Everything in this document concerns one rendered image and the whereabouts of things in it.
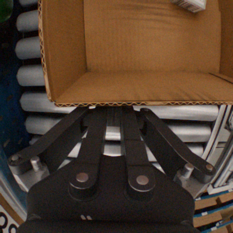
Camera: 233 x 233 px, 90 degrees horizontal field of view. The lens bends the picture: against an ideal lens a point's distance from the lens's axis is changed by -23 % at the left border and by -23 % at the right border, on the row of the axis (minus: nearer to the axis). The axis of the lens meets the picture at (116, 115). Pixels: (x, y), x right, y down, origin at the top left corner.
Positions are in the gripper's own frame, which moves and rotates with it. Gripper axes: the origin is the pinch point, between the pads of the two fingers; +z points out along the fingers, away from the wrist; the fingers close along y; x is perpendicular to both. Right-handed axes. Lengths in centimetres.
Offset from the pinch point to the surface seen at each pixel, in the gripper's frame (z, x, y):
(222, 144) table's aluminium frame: 42, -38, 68
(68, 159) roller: 12.6, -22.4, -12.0
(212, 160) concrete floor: 86, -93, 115
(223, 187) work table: 11, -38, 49
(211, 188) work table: 12, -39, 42
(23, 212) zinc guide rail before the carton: -3.5, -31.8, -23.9
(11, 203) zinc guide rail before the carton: -3.5, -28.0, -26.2
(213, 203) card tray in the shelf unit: 44, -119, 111
